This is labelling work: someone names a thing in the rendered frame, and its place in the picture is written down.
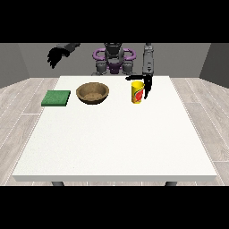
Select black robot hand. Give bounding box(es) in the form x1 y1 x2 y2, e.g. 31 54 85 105
124 73 154 100
47 47 72 70

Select yellow cup with melon print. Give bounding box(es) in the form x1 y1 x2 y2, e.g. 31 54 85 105
131 80 146 105

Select green square pad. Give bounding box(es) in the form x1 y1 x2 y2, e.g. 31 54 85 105
40 89 72 107

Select brown wooden bowl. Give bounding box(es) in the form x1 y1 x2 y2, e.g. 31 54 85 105
75 81 110 106

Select grey robot trunk purple rings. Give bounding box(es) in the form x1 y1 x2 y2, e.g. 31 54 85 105
90 43 138 76

